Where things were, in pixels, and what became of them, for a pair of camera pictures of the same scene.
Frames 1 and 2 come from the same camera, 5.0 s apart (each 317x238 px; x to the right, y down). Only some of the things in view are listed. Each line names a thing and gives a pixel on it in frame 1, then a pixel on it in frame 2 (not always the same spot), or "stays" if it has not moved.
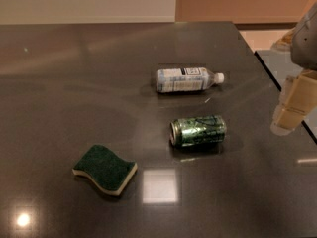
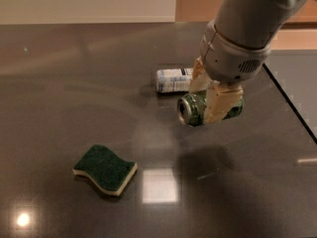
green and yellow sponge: [111, 172] stays
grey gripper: [305, 44] to [231, 60]
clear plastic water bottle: [185, 79] stays
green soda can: [198, 130] to [191, 109]
